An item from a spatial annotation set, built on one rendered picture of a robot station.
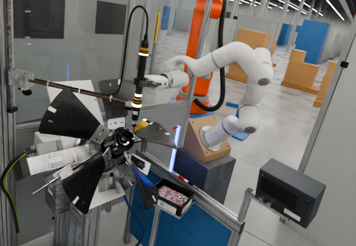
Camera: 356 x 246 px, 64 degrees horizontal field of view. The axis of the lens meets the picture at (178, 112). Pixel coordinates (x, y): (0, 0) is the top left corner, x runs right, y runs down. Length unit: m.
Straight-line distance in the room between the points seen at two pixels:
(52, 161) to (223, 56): 0.91
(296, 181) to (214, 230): 0.64
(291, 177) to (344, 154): 1.49
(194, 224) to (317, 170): 1.45
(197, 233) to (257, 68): 1.06
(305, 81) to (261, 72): 9.06
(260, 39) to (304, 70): 2.06
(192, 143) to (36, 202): 1.19
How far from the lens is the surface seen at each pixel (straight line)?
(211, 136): 1.88
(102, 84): 1.57
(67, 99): 1.33
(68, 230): 2.09
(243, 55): 1.37
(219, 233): 1.77
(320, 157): 2.89
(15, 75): 1.65
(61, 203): 1.82
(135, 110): 1.41
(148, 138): 1.50
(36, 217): 2.43
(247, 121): 1.66
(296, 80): 10.44
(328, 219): 3.08
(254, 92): 1.54
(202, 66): 1.42
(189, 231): 1.93
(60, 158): 1.41
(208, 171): 1.85
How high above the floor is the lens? 1.84
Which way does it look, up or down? 20 degrees down
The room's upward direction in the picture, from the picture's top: 11 degrees clockwise
